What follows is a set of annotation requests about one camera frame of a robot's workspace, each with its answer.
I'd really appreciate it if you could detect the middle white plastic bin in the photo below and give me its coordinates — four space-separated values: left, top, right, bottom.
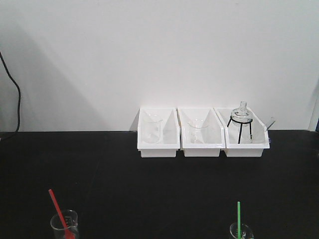
177 108 225 157

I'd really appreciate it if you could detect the black wire tripod stand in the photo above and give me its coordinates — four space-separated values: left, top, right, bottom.
227 116 253 144

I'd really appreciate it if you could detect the right front glass beaker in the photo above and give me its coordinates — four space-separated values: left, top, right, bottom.
229 223 255 239

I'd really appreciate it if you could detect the left front glass beaker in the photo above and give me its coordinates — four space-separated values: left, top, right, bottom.
50 210 80 239

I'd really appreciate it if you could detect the glass beaker in middle bin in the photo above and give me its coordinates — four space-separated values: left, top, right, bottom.
187 119 209 144

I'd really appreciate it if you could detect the black wall cable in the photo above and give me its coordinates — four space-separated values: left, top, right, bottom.
0 51 21 133

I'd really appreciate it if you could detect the white plastic bin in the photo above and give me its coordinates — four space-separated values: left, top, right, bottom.
177 108 225 157
214 108 270 157
137 108 180 158

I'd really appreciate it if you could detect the glass beaker in left bin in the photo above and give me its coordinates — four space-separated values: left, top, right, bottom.
142 113 163 143

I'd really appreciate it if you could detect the right white plastic bin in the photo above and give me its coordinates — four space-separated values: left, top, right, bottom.
214 108 270 157

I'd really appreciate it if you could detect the glass beaker in bin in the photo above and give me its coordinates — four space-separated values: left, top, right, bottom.
187 119 209 144
142 113 163 143

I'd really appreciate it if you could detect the left white plastic bin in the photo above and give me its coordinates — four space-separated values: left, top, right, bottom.
137 108 180 158

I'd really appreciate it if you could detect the round glass flask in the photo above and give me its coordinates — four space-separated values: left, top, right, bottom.
231 101 253 123

